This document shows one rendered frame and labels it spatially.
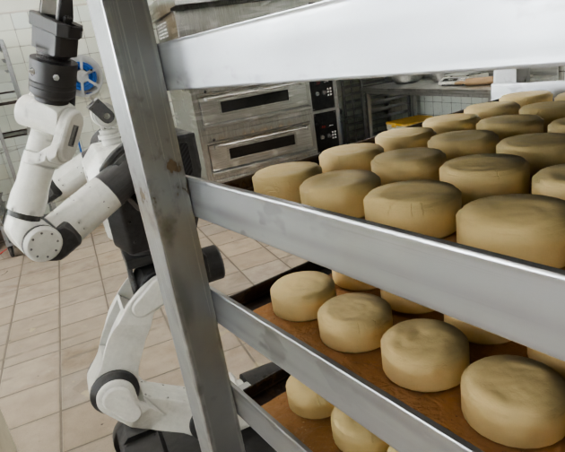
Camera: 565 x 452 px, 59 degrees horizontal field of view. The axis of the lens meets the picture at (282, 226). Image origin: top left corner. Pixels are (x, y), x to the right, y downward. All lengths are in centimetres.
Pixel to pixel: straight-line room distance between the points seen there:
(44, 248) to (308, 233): 94
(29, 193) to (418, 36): 103
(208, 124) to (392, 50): 458
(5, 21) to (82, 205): 456
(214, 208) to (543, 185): 19
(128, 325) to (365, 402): 130
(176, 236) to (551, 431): 25
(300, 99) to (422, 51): 491
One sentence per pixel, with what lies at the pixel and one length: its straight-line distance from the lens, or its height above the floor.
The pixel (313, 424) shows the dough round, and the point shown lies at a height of 113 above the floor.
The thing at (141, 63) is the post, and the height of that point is 142.
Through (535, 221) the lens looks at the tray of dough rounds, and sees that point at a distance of 23.
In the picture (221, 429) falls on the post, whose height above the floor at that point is 112.
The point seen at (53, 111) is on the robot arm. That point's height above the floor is 136.
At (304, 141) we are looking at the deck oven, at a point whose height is 51.
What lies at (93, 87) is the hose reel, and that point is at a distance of 560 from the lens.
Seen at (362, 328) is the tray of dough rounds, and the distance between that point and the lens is 32.
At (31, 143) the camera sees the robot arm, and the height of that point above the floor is 125.
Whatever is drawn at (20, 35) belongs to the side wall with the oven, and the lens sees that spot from 565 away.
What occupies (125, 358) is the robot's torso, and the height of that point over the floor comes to 62.
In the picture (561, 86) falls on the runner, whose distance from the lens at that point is 63.
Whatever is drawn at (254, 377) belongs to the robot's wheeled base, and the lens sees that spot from 183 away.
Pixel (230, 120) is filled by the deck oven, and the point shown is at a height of 85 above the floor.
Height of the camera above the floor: 141
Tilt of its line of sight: 19 degrees down
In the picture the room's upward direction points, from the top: 9 degrees counter-clockwise
